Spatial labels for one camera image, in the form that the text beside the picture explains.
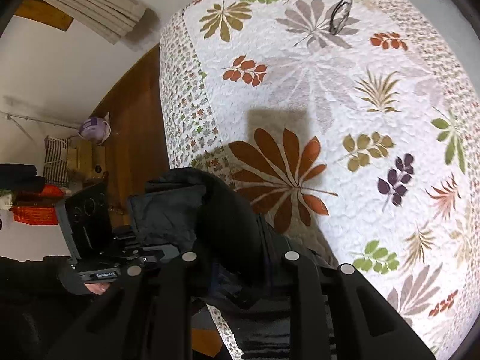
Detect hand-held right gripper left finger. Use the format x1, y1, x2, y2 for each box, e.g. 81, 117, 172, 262
45, 249, 199, 360

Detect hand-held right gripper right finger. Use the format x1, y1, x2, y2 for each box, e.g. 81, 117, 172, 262
279, 249, 437, 360

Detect black pants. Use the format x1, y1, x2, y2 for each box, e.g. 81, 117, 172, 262
127, 167, 338, 360

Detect person's left forearm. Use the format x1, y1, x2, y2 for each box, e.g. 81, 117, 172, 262
0, 256, 72, 302

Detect person's left hand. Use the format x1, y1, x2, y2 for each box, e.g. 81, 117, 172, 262
56, 257, 113, 296

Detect cardboard box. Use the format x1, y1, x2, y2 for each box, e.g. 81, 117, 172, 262
67, 144, 110, 185

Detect striped bag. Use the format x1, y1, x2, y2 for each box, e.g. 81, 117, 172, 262
43, 136, 72, 188

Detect dark cloth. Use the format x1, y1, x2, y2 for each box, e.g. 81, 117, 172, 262
0, 164, 46, 193

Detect purple bag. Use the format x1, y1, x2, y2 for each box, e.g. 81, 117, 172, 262
78, 112, 112, 145

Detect metal rod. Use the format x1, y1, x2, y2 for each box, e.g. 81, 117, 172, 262
0, 110, 81, 129

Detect floral quilt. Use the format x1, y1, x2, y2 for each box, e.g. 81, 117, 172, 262
159, 0, 480, 360

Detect beige pleated curtain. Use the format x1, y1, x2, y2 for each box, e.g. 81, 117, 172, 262
30, 0, 148, 45

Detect black eyeglasses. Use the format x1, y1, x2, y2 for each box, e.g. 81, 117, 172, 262
329, 0, 353, 35

